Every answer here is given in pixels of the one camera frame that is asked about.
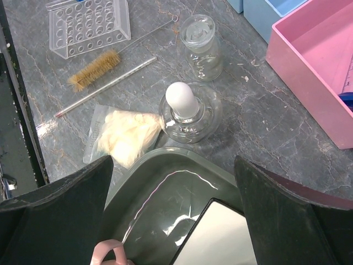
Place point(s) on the clear test tube rack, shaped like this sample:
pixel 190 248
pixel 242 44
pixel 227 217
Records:
pixel 87 26

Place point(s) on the blue base measuring cylinder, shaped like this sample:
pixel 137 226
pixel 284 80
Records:
pixel 347 98

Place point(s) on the bag of white gloves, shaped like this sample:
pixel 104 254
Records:
pixel 122 134

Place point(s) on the left light blue bin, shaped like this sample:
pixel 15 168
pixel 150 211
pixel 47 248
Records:
pixel 237 5

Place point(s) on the dark green tray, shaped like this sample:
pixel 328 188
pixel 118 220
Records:
pixel 160 199

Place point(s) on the pink mug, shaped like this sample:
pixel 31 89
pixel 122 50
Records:
pixel 102 249

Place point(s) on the light blue bin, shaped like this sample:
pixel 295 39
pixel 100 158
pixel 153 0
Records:
pixel 237 5
pixel 262 14

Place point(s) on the pink bin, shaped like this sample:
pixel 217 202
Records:
pixel 311 49

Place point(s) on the white square plate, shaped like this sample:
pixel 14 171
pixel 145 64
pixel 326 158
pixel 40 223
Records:
pixel 220 236

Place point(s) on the right light blue bin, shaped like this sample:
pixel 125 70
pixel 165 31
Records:
pixel 262 14

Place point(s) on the glass dropper bottle white bulb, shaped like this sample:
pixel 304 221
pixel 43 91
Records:
pixel 190 111

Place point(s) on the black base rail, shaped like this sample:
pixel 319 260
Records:
pixel 22 163

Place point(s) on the brown test tube brush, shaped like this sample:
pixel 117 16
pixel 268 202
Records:
pixel 104 63

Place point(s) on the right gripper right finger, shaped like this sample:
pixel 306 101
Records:
pixel 290 223

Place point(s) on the small glass stopper bottle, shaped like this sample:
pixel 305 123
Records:
pixel 202 48

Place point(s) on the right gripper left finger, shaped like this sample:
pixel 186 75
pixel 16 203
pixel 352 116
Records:
pixel 59 222

